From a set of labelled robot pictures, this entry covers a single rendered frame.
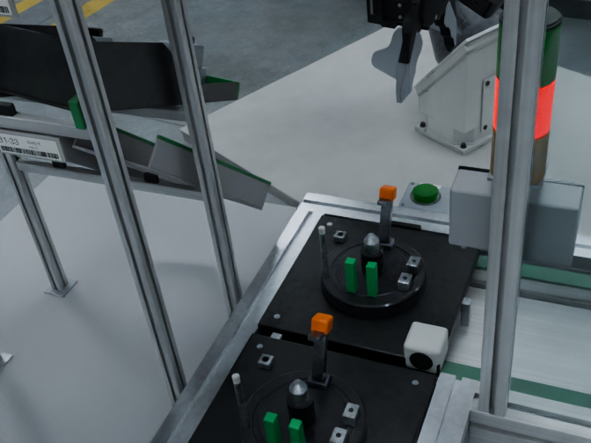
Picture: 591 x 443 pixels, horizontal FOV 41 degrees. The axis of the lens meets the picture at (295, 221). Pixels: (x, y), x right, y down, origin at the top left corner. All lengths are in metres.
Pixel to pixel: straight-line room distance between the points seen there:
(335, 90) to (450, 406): 0.95
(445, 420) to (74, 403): 0.52
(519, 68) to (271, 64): 3.18
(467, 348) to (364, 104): 0.76
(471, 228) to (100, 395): 0.60
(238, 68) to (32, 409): 2.83
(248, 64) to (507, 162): 3.19
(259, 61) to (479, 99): 2.47
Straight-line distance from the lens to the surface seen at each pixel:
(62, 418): 1.15
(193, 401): 0.99
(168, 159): 0.98
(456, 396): 0.95
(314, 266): 1.11
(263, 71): 3.76
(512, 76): 0.67
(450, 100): 1.48
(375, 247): 1.03
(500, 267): 0.79
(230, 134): 1.63
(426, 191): 1.23
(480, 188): 0.78
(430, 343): 0.97
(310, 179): 1.47
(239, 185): 1.12
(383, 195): 1.07
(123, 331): 1.24
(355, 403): 0.91
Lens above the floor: 1.70
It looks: 38 degrees down
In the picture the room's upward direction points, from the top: 7 degrees counter-clockwise
